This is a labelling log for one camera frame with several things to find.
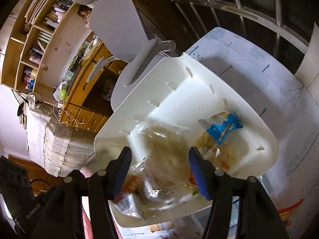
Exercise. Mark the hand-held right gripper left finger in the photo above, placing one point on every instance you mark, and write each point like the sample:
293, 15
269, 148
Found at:
123, 169

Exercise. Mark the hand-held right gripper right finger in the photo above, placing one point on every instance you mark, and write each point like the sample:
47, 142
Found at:
198, 176

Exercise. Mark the clear packet of yellow pastries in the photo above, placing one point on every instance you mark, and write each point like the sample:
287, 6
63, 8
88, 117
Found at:
164, 149

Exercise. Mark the shiny blue snack wrapper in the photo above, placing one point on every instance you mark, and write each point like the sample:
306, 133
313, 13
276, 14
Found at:
221, 129

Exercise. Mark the orange oat bar packet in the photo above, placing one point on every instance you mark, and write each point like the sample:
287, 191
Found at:
157, 227

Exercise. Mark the red and white snack packet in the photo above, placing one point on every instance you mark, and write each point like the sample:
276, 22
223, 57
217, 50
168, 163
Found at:
289, 214

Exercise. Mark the white plastic storage bin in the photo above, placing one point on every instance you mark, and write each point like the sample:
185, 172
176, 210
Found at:
179, 79

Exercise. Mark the brown wooden door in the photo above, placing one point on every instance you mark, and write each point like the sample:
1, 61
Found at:
30, 166

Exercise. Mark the pink quilt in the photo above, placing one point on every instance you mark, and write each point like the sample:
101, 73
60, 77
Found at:
86, 216

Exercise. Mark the wooden desk with drawers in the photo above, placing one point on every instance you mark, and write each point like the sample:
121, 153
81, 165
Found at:
84, 104

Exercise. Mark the trash bin with plastic bag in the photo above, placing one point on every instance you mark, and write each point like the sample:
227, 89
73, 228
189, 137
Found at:
107, 90

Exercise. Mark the green tissue packet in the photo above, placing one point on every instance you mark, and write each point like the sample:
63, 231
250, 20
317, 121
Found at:
61, 90

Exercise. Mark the floral fabric bag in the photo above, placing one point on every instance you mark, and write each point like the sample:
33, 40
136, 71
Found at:
34, 100

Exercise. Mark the wooden bookshelf hutch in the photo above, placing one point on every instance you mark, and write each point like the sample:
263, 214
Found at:
62, 44

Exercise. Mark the grey office chair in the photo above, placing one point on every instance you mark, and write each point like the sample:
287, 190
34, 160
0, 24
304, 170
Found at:
117, 25

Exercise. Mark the doll with brown hair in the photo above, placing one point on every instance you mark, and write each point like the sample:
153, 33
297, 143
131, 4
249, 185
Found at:
84, 12

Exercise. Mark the assorted books collection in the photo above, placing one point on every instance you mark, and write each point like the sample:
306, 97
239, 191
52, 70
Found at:
53, 12

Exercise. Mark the metal window grille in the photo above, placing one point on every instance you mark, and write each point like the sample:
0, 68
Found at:
224, 2

